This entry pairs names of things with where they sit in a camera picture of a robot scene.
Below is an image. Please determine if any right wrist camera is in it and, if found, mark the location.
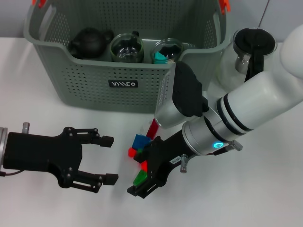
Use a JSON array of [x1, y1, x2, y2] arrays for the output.
[[155, 61, 210, 129]]

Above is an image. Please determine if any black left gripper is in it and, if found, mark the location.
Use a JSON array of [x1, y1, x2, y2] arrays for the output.
[[3, 126, 119, 194]]

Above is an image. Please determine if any silver right wrist post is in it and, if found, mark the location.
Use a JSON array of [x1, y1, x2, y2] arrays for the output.
[[179, 154, 188, 174]]

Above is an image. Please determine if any glass teacup with black holder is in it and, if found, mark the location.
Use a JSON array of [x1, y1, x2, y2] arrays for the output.
[[110, 31, 144, 63]]

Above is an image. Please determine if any left arm cable with plug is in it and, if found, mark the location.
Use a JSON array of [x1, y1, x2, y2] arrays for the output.
[[0, 169, 21, 177]]

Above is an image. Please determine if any glass carafe with black handle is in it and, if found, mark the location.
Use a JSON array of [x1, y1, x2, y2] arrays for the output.
[[215, 26, 278, 92]]

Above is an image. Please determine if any blue toy brick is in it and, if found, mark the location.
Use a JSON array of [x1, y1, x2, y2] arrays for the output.
[[131, 134, 151, 150]]

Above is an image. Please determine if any teal toy brick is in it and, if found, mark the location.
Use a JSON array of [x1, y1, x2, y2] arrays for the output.
[[154, 52, 168, 64]]

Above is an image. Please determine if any dark red toy brick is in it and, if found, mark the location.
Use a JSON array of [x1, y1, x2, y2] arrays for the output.
[[146, 118, 159, 138]]

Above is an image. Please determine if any glass jar with teal bricks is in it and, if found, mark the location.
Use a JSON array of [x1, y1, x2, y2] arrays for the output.
[[151, 38, 184, 64]]

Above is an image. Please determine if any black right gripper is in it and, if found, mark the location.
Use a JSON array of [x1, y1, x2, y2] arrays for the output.
[[126, 131, 197, 200]]

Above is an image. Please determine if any black clay teapot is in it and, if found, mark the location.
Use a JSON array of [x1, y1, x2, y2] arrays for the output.
[[68, 27, 115, 60]]

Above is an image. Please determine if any flat green toy brick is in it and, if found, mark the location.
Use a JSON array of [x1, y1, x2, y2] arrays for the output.
[[132, 171, 149, 187]]

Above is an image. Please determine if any grey-green perforated storage bin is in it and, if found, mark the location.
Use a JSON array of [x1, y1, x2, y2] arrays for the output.
[[23, 0, 232, 114]]

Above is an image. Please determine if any right arm cable with plug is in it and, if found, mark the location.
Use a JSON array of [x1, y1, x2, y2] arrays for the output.
[[213, 139, 244, 156]]

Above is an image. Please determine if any arm cable with plug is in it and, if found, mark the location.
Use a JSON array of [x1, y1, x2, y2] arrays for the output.
[[0, 169, 21, 177], [213, 139, 244, 156]]

